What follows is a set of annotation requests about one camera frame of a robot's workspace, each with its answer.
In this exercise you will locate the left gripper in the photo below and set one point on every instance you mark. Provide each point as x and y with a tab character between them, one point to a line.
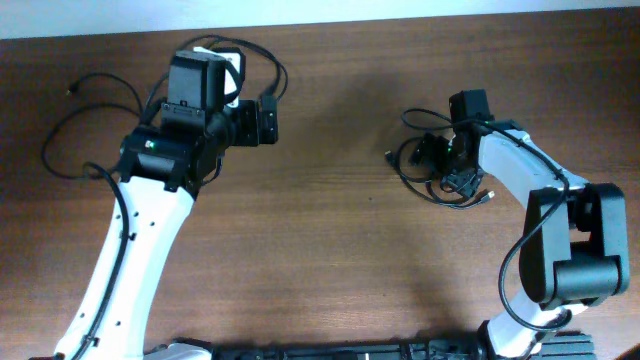
250	134

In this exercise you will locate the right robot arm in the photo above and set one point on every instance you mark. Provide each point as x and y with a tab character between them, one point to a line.
573	253

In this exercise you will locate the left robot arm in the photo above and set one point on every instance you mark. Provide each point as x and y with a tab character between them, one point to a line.
175	150

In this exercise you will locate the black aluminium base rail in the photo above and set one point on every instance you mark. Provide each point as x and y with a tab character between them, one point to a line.
380	350

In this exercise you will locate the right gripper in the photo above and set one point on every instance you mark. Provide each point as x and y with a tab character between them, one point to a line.
432	153

